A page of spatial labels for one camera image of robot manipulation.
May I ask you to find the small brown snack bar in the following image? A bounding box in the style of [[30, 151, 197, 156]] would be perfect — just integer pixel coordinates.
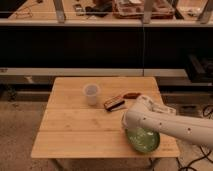
[[123, 93, 141, 99]]

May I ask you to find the brown chocolate bar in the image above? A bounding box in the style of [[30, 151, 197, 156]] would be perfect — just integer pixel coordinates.
[[104, 95, 125, 111]]

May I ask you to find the black box at right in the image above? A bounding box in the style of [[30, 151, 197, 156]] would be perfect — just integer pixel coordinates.
[[185, 54, 213, 83]]

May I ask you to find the translucent plastic cup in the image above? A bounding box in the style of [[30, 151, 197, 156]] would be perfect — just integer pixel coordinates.
[[83, 84, 100, 106]]

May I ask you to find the brown tray on shelf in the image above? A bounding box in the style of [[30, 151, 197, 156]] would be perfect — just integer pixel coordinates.
[[112, 0, 175, 19]]

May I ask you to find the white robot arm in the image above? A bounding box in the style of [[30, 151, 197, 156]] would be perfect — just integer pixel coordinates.
[[122, 95, 213, 150]]

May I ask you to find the wooden table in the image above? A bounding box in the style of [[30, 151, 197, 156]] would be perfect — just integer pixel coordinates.
[[31, 77, 180, 162]]

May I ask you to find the white power strip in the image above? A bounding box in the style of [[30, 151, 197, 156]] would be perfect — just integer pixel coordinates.
[[153, 102, 176, 115]]

